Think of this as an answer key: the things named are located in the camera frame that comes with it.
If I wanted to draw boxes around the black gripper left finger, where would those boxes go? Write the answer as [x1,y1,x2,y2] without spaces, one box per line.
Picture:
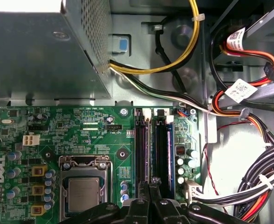
[59,181,151,224]

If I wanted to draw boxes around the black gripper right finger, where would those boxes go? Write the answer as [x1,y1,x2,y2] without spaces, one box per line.
[150,177,253,224]

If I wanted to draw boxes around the RAM slot black clips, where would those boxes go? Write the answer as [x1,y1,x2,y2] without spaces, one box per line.
[134,107,144,187]

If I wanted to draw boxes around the RAM slot white clips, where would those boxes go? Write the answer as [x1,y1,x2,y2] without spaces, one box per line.
[166,114,176,194]
[143,108,152,187]

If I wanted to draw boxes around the silver CPU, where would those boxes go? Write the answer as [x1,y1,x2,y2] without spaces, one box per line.
[68,177,100,214]

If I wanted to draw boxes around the metal socket cover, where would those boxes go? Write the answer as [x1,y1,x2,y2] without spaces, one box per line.
[59,155,113,224]

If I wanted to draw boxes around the green motherboard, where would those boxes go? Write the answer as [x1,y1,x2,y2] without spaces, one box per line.
[0,106,203,224]

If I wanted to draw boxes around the black open PC case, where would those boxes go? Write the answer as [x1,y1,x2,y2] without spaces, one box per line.
[0,0,274,224]

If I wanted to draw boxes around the blue tab metal clip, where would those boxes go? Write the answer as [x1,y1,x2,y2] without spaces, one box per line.
[108,34,131,55]

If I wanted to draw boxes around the grey power supply unit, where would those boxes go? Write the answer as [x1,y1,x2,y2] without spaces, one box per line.
[0,0,113,101]

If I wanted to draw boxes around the red black twisted wire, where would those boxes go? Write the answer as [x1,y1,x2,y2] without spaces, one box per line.
[202,121,253,203]

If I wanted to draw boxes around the black SATA cable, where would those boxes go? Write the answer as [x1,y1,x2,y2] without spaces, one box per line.
[233,200,249,222]

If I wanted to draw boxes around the orange flat wire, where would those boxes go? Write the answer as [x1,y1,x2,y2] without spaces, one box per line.
[240,190,272,222]

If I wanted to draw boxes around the black grey cable bundle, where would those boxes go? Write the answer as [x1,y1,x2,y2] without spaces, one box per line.
[185,137,274,210]

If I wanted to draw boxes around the white green black wire bundle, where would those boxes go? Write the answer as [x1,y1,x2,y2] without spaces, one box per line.
[108,64,224,117]

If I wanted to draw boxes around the red orange labelled wire bundle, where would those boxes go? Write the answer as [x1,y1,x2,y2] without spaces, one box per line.
[208,25,274,117]

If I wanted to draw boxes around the yellow black wire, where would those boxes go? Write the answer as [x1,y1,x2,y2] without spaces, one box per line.
[108,0,201,76]

